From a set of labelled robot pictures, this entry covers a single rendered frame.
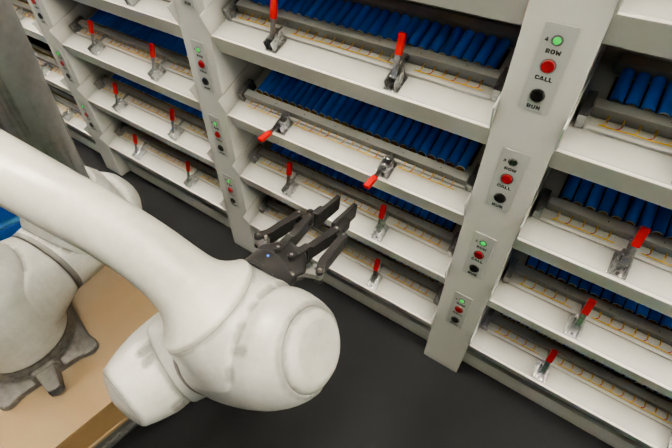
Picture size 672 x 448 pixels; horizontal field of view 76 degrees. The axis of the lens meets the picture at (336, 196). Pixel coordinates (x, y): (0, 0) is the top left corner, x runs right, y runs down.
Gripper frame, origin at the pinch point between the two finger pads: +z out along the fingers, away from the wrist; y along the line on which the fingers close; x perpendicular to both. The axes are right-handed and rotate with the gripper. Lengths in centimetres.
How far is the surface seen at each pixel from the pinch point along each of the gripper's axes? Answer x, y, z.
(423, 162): 3.9, 6.4, 20.5
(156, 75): 0, -69, 17
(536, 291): -16.5, 34.8, 24.1
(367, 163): -0.2, -4.5, 18.5
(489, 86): 21.9, 14.1, 20.1
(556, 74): 29.0, 23.5, 11.6
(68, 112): -37, -139, 24
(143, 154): -39, -95, 25
